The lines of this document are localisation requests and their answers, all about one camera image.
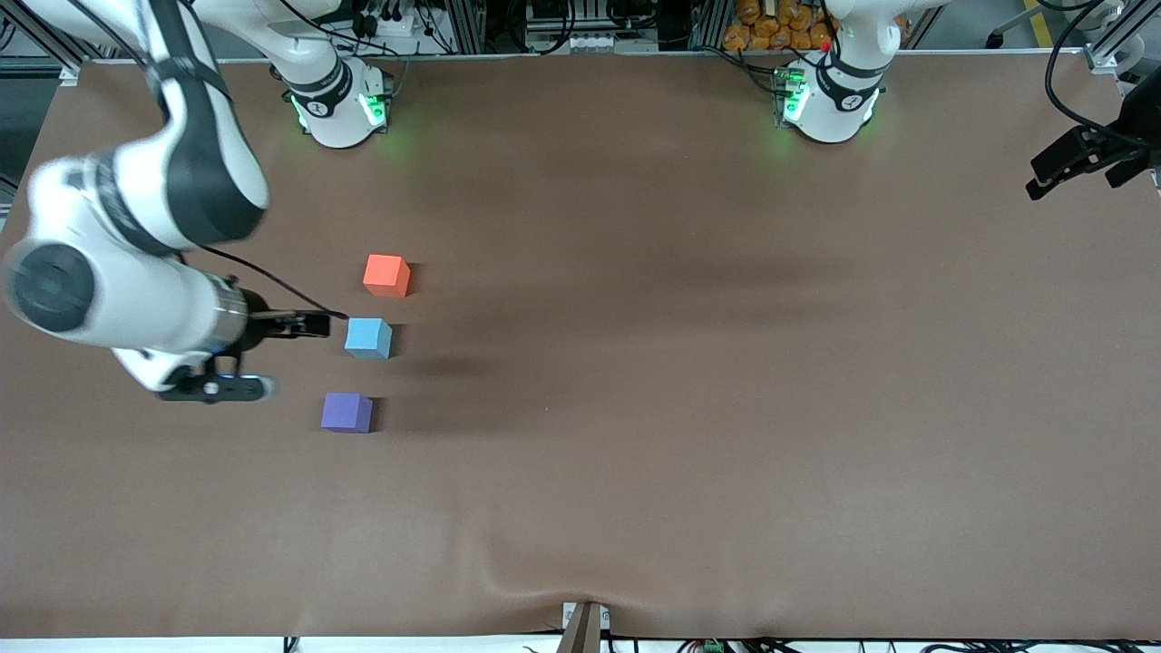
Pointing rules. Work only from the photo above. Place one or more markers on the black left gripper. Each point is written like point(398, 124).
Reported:
point(1136, 130)

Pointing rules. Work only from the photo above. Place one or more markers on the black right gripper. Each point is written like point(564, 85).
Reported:
point(255, 324)

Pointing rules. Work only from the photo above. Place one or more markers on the light blue foam block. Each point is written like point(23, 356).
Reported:
point(367, 338)

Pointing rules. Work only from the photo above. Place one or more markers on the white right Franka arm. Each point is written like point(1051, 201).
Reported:
point(136, 308)

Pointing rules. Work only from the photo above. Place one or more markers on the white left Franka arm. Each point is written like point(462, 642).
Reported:
point(830, 109)

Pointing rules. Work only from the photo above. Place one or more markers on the orange foam block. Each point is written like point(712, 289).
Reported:
point(385, 275)

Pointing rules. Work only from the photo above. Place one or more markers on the purple foam block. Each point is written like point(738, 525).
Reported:
point(346, 413)

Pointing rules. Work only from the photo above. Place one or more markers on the brown table cover sheet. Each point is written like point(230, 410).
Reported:
point(580, 472)

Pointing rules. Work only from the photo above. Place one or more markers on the white power strip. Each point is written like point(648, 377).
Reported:
point(399, 27)

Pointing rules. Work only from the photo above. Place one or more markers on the orange bags pile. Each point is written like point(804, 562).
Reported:
point(771, 23)

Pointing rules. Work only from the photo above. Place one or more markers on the aluminium frame corner strut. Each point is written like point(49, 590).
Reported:
point(1102, 59)

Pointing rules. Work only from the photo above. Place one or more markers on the aluminium frame post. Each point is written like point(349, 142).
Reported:
point(463, 27)
point(709, 23)

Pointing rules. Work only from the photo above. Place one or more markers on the brown clamp with metal bracket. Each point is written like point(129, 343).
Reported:
point(585, 630)

